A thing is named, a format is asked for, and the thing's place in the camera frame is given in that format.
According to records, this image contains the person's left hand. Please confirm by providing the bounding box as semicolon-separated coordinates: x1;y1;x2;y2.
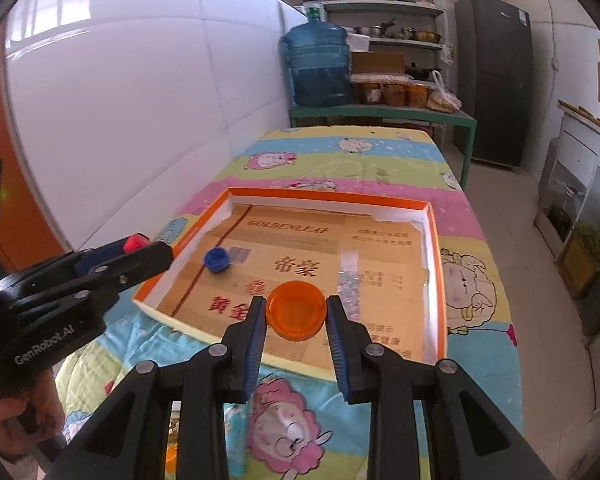
0;370;68;463

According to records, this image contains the orange-rimmed cardboard box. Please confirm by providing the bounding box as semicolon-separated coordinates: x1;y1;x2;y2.
132;187;448;383

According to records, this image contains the dark grey fridge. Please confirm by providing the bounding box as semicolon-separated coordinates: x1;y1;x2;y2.
453;0;532;168

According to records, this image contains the plastic bag of bread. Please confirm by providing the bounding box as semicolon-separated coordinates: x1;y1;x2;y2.
426;71;463;113

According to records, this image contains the green low table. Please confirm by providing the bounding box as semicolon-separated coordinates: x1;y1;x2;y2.
288;104;478;193

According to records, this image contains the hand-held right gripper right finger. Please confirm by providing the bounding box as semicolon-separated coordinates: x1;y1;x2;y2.
326;295;556;480

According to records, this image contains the blue bottle cap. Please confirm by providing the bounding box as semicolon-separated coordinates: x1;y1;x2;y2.
203;247;230;274

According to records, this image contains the grey kitchen counter cabinet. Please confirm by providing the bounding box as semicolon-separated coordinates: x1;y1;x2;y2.
532;100;600;311

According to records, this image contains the orange plastic lid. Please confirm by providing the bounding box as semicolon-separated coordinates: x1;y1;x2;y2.
266;281;327;343

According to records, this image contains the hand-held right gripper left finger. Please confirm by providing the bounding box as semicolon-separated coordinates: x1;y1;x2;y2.
55;296;269;480

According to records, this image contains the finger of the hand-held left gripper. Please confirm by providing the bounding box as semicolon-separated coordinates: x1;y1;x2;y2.
10;241;175;331
0;234;148;301

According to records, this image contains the brown cardboard carton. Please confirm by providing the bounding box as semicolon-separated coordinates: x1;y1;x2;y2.
352;52;406;76

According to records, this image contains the crate with green plant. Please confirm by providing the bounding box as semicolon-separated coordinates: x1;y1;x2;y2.
555;220;600;301

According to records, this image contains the black pan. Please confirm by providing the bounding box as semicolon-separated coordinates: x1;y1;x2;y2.
405;62;443;82

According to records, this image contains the green shelf with kitchenware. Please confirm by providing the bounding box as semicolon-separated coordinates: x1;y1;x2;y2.
315;0;448;68

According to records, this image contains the blue water jug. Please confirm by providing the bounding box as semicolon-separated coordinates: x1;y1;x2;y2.
279;19;354;108

